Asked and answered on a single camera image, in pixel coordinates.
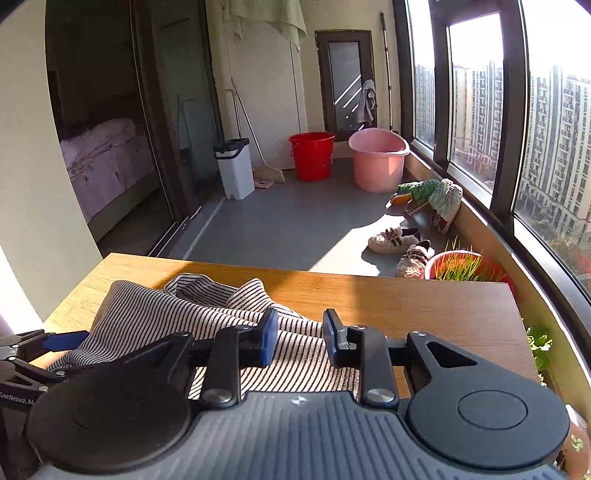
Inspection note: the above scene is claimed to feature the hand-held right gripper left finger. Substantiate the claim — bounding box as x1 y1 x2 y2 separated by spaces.
137 307 280 409

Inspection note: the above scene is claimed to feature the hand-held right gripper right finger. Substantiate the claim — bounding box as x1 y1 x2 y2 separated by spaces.
322 308 482 409

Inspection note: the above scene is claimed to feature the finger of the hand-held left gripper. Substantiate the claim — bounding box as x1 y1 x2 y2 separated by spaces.
0 359 70 386
0 329 89 363

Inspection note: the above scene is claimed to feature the striped grey garment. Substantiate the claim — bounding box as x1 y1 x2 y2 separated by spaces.
46 273 361 402

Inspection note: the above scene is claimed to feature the white fuzzy slipper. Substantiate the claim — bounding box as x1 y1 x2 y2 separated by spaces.
394 240 437 278
368 226 421 254

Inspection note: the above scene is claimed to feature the red pot with grass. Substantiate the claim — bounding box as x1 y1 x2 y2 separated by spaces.
424 235 518 296

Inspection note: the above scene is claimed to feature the broom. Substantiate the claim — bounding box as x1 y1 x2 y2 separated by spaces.
229 78 286 188

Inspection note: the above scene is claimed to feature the white trash bin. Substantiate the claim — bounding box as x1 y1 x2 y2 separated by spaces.
213 137 256 200

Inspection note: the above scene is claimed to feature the green white knitted slipper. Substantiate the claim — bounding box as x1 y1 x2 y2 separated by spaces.
428 179 463 235

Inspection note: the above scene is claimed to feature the pink plastic basin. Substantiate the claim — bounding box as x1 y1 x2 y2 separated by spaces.
348 128 411 193

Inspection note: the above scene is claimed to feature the red bucket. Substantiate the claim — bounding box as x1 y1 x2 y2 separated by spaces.
288 132 336 182

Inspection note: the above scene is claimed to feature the bed with pink blanket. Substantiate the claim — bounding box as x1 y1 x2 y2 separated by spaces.
60 117 158 241

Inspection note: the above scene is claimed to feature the green leafy plant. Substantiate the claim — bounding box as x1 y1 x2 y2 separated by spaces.
526 323 555 376

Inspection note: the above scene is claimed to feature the dark sliding glass door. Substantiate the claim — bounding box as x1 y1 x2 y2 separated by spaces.
131 0 227 227

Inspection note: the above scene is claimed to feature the grey hanging cloth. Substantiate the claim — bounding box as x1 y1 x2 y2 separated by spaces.
355 79 378 124

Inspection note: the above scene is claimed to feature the white cabinet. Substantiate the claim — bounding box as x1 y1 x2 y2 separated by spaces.
222 18 308 141

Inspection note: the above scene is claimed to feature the dark-framed glass door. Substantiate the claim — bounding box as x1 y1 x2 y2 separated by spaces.
315 30 376 141

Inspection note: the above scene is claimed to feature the mop pole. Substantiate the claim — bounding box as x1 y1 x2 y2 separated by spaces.
380 12 394 132

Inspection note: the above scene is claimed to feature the green hanging towel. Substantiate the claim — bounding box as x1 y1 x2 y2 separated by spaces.
228 0 308 49

